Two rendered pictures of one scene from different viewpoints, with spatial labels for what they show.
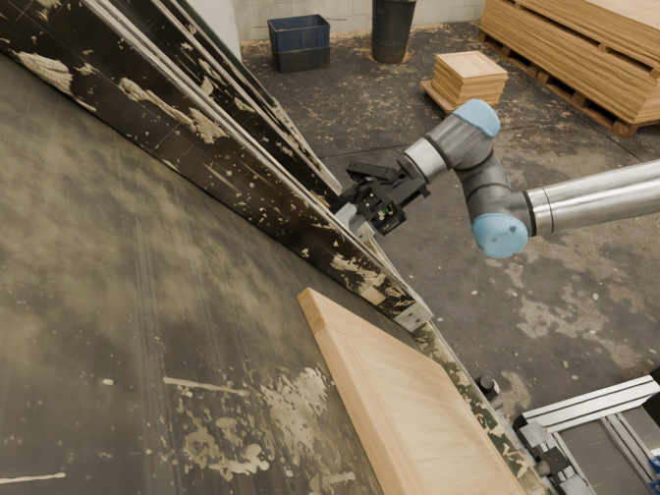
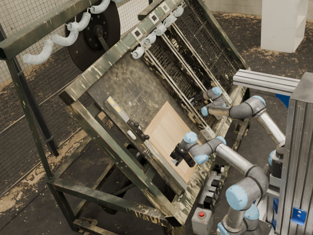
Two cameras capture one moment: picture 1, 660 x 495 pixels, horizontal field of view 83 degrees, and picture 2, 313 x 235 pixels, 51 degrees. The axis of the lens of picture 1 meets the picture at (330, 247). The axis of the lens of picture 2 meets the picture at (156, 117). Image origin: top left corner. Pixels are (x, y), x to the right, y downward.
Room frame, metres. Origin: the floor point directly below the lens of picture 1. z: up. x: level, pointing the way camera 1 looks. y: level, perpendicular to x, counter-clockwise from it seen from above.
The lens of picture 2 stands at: (-1.13, -1.84, 2.98)
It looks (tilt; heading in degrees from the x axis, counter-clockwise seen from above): 37 degrees down; 56
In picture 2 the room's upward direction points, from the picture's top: 11 degrees counter-clockwise
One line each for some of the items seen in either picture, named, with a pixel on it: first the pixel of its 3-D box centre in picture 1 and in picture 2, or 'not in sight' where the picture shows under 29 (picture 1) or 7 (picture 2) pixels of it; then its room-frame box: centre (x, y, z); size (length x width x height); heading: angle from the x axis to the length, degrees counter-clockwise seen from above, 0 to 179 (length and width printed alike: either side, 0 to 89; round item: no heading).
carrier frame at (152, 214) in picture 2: not in sight; (166, 147); (0.45, 0.45, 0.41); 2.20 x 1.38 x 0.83; 23
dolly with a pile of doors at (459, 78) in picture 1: (459, 84); not in sight; (3.43, -1.20, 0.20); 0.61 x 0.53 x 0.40; 15
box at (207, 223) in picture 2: not in sight; (202, 222); (-0.17, -0.74, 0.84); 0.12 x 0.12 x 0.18; 23
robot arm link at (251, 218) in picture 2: not in sight; (248, 216); (-0.12, -1.10, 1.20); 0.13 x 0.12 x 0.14; 169
